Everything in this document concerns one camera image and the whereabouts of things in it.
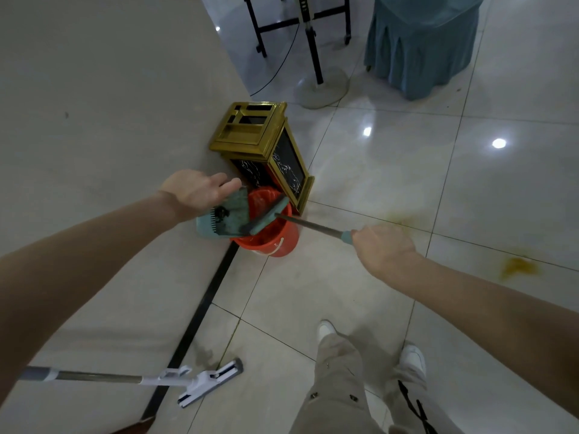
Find person's left hand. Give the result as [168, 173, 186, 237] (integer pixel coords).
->
[157, 169, 243, 225]

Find person's right hand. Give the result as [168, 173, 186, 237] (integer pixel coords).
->
[350, 224, 419, 293]

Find teal dustpan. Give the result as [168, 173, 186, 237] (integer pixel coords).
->
[196, 187, 252, 240]

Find teal broom with metal handle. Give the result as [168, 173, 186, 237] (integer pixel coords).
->
[245, 196, 354, 245]

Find person's right forearm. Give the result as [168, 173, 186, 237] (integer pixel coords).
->
[384, 252, 579, 421]

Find person's left forearm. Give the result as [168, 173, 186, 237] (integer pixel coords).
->
[0, 190, 182, 395]

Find gold and black trash bin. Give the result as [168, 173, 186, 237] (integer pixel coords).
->
[208, 101, 315, 216]

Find red plastic bucket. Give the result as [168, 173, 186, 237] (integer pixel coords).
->
[230, 185, 300, 258]

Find white left shoe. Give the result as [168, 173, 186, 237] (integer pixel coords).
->
[316, 319, 338, 345]

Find white shoe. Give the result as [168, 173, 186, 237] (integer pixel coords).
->
[316, 319, 338, 345]
[398, 344, 428, 381]

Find white right shoe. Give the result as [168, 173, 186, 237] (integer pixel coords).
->
[398, 344, 428, 381]

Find black floor edge strip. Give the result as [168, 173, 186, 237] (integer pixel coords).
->
[139, 241, 240, 422]

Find standing fan with round base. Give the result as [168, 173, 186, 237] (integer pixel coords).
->
[295, 0, 350, 110]

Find beige trousers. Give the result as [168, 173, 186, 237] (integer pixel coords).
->
[289, 332, 467, 434]

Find white flat mop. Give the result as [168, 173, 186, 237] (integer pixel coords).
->
[18, 358, 244, 409]

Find black power cable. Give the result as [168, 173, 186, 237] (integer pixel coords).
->
[249, 21, 303, 98]

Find black metal frame stand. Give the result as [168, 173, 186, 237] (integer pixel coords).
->
[243, 0, 353, 58]

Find black strap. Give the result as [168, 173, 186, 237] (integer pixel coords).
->
[397, 379, 438, 434]

